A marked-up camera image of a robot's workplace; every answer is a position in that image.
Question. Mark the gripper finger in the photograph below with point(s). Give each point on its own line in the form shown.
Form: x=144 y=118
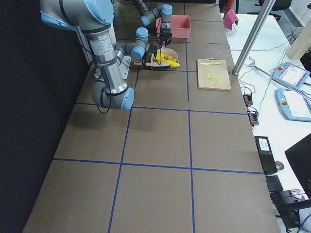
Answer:
x=168 y=42
x=161 y=43

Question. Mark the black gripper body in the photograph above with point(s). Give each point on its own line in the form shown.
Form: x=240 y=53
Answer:
x=165 y=31
x=151 y=50

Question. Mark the beige plastic dustpan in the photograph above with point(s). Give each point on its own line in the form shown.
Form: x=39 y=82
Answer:
x=167 y=51

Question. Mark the tan toy ginger root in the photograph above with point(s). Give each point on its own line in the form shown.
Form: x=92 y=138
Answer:
x=168 y=57

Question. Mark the beige hand brush black bristles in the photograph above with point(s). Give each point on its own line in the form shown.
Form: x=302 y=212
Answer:
x=147 y=62

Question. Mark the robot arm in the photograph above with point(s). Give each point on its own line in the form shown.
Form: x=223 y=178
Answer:
x=161 y=11
x=94 y=17

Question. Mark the pink plastic bin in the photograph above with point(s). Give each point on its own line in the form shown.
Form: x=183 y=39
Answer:
x=180 y=26

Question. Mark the yellow plastic toy knife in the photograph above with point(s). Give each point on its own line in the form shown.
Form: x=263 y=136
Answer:
x=211 y=63

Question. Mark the wooden cutting board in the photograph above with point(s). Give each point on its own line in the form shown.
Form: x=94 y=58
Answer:
x=204 y=83

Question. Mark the lemon slice far from knife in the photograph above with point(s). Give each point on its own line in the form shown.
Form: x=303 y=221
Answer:
x=216 y=79

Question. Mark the magenta cloth on stand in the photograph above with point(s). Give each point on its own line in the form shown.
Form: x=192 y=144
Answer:
x=230 y=21

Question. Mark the red black connector hub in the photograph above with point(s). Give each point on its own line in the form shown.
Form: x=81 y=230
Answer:
x=248 y=100

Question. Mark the far blue teach pendant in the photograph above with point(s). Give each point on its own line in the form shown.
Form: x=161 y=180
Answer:
x=293 y=75

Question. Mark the blue teach pendant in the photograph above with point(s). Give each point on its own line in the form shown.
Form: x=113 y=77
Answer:
x=293 y=75
x=293 y=106

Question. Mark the near blue teach pendant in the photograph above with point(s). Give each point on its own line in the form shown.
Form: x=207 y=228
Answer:
x=293 y=106

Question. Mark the black box white label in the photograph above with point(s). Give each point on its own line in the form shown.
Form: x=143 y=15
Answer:
x=265 y=155

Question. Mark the black monitor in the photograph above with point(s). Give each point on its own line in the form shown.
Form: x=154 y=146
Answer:
x=299 y=158

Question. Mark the aluminium frame post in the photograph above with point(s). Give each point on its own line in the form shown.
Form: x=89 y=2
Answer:
x=259 y=22

